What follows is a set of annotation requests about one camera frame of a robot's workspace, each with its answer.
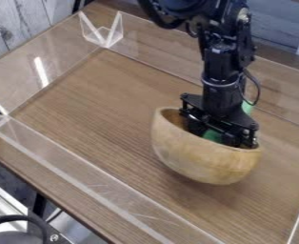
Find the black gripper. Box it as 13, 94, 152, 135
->
178, 76, 258, 148

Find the green rectangular block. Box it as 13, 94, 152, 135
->
202, 102, 253, 143

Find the brown wooden bowl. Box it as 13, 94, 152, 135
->
149, 107, 261, 185

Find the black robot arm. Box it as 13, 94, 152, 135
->
137, 0, 258, 149

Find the clear acrylic corner bracket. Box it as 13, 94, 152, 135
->
78, 11, 122, 49

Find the black metal bracket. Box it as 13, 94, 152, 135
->
26, 213, 73, 244

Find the clear acrylic enclosure wall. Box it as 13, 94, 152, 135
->
0, 7, 299, 244

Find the black cable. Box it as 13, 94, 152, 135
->
0, 213, 47, 244

